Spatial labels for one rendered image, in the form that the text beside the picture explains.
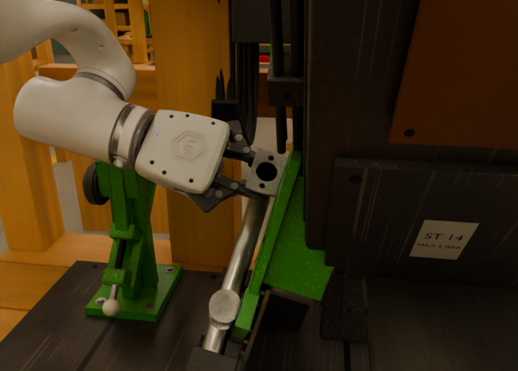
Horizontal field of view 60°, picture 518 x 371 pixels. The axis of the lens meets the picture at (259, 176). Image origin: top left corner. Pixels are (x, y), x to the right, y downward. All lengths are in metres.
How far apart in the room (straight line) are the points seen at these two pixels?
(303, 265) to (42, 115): 0.36
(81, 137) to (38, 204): 0.51
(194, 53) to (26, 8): 0.36
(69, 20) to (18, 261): 0.67
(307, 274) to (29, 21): 0.39
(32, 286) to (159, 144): 0.53
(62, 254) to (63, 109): 0.55
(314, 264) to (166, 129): 0.25
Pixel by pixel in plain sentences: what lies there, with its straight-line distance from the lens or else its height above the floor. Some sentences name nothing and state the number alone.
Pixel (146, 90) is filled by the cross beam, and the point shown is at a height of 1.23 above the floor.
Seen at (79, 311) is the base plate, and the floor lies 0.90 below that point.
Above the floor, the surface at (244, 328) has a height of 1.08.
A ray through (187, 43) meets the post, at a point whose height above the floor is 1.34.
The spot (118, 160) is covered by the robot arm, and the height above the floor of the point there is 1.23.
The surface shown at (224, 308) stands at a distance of 0.54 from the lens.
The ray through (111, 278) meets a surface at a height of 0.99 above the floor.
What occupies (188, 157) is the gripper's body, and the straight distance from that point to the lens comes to 0.56.
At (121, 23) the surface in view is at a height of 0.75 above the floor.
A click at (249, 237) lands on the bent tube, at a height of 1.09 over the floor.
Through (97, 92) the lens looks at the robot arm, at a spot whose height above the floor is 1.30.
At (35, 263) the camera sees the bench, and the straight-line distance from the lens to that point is 1.10.
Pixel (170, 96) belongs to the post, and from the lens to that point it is 0.85.
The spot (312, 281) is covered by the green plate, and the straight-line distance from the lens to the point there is 0.52.
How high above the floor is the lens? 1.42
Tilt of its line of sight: 23 degrees down
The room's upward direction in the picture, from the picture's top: straight up
